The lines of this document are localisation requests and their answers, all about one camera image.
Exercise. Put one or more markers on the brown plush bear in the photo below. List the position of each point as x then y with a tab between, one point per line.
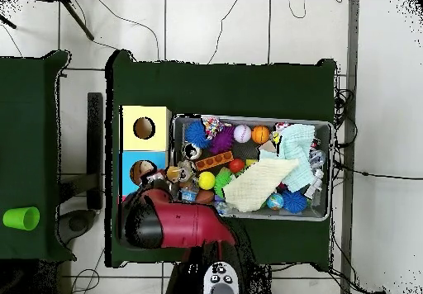
173	174

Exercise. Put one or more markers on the cream waffle cloth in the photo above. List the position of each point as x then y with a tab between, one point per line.
257	185

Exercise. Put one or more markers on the mint green waffle cloth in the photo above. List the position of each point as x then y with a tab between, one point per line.
297	152

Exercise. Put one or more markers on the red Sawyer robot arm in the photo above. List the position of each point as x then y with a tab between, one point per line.
188	224

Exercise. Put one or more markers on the wooden three-hole box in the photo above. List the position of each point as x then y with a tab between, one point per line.
155	132

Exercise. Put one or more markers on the silver mesh bin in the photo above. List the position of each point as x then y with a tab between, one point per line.
322	204

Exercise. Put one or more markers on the yellow ball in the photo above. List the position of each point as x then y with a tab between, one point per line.
207	180

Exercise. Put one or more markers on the blue fuzzy ball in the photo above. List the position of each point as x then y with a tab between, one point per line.
196	134

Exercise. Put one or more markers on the orange toy brick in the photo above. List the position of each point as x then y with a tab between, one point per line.
214	161

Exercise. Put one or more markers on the purple spiky ball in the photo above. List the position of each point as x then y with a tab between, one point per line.
222	139

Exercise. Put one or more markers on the red ball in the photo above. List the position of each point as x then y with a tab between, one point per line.
236	165

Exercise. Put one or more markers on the grey floor base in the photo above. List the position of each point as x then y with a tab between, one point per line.
77	224

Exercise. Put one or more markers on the white toy baseball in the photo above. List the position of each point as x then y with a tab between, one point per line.
242	133

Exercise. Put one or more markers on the dark green tablecloth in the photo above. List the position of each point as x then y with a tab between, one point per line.
26	109
214	89

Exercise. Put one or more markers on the orange toy basketball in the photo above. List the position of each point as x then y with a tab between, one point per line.
261	134

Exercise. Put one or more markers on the green plastic cup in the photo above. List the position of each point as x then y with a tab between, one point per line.
19	219

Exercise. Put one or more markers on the black tripod leg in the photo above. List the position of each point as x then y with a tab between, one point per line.
77	19
8	23

